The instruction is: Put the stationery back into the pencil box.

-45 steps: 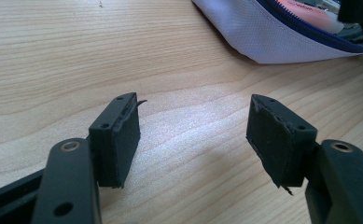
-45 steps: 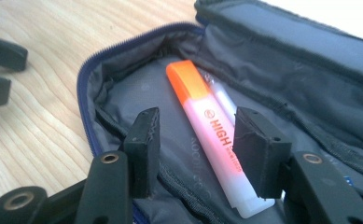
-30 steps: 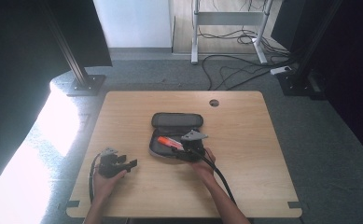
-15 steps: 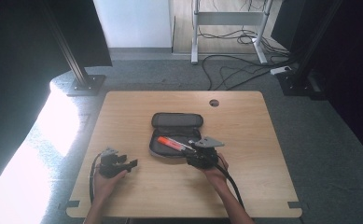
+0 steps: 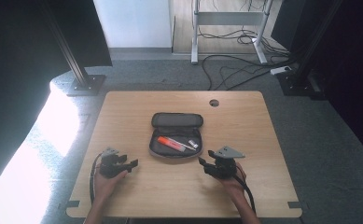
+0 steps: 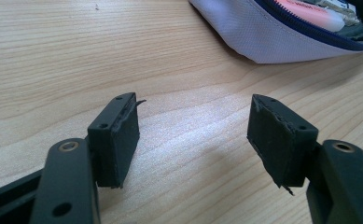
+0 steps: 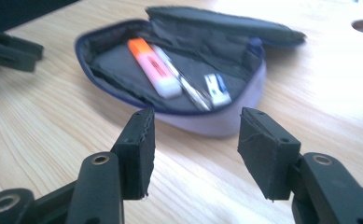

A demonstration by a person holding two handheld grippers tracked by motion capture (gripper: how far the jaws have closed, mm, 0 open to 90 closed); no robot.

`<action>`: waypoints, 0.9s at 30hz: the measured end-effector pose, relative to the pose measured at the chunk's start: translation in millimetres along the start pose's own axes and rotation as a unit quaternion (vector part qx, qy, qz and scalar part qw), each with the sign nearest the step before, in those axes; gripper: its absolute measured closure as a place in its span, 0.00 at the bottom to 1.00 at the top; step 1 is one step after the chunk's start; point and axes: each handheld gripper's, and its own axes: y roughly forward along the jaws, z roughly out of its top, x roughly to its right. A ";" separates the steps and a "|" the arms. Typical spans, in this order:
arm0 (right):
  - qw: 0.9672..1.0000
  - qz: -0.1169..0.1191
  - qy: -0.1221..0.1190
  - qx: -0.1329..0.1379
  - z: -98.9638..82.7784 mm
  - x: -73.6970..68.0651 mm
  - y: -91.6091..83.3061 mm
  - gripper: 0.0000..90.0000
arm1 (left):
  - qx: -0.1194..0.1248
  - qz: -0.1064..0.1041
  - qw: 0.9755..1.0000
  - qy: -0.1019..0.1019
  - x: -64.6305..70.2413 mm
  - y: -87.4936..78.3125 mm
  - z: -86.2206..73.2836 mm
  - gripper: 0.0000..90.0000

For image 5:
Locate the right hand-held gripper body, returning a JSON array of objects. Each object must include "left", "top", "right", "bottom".
[{"left": 202, "top": 145, "right": 246, "bottom": 180}]

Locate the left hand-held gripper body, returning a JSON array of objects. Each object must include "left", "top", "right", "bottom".
[{"left": 98, "top": 147, "right": 131, "bottom": 179}]

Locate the white pen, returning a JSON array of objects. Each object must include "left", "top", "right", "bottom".
[{"left": 167, "top": 136, "right": 198, "bottom": 152}]

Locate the orange highlighter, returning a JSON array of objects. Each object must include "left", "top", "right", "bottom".
[{"left": 156, "top": 135, "right": 188, "bottom": 153}]

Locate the black pencil case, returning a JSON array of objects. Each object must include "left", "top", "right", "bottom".
[{"left": 147, "top": 111, "right": 205, "bottom": 160}]

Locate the person's right hand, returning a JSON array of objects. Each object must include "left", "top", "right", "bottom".
[{"left": 216, "top": 161, "right": 248, "bottom": 201}]

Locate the person's left hand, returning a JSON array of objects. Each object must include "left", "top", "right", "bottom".
[{"left": 92, "top": 169, "right": 129, "bottom": 203}]

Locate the black metal stand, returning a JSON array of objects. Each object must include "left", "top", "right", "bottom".
[
  {"left": 276, "top": 0, "right": 345, "bottom": 97},
  {"left": 42, "top": 0, "right": 107, "bottom": 97}
]

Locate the white power strip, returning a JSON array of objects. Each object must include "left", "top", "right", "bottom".
[{"left": 269, "top": 65, "right": 292, "bottom": 76}]

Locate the black curtain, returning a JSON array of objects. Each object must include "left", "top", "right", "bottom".
[
  {"left": 0, "top": 0, "right": 114, "bottom": 203},
  {"left": 271, "top": 0, "right": 363, "bottom": 166}
]

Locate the left hand-held gripper black cable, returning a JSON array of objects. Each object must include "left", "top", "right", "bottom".
[{"left": 88, "top": 151, "right": 105, "bottom": 205}]

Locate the hand-held gripper black cable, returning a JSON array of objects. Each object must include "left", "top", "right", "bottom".
[
  {"left": 234, "top": 164, "right": 258, "bottom": 216},
  {"left": 88, "top": 151, "right": 105, "bottom": 205}
]

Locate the right hand-held gripper black cable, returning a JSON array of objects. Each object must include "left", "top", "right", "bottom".
[{"left": 234, "top": 164, "right": 258, "bottom": 216}]

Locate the bundle of black floor cables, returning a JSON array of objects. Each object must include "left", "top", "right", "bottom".
[{"left": 197, "top": 0, "right": 301, "bottom": 91}]

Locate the white desk frame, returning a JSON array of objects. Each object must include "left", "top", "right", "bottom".
[{"left": 190, "top": 0, "right": 275, "bottom": 65}]

